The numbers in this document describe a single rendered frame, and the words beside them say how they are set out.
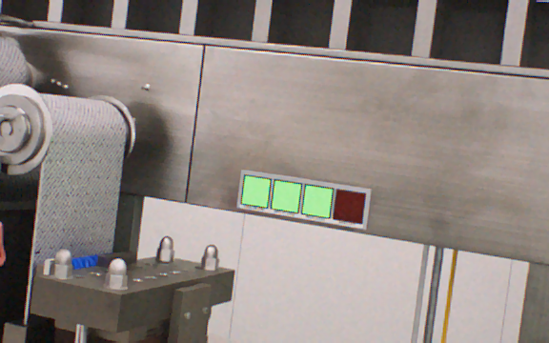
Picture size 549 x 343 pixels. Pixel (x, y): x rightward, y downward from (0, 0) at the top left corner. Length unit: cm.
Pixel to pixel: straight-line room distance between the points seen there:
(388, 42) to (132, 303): 66
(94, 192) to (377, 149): 50
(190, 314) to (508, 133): 61
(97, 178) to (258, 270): 265
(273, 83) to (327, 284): 253
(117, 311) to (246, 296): 291
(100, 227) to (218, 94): 32
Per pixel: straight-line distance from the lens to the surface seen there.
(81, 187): 173
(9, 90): 167
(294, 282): 431
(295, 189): 176
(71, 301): 156
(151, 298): 159
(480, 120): 167
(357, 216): 172
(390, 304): 417
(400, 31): 180
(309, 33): 185
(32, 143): 163
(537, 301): 183
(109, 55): 196
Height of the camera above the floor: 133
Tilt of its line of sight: 3 degrees down
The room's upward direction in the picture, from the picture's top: 7 degrees clockwise
